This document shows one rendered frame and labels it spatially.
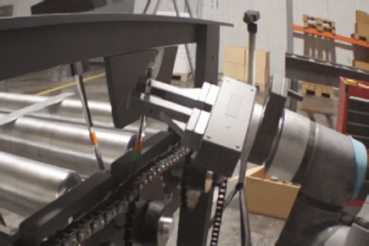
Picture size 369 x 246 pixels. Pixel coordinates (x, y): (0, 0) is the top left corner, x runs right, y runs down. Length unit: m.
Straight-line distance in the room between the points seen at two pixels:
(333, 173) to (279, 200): 2.34
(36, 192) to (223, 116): 0.33
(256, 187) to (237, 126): 2.40
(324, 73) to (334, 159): 5.07
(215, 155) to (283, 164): 0.09
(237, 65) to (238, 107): 8.06
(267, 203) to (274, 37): 7.93
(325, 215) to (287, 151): 0.12
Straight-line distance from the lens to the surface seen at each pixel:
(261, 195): 2.99
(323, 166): 0.61
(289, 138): 0.59
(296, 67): 5.64
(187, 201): 0.96
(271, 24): 10.66
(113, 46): 0.70
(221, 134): 0.58
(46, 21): 0.37
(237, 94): 0.64
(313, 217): 0.62
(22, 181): 0.77
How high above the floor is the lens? 1.16
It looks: 13 degrees down
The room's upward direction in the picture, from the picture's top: 4 degrees clockwise
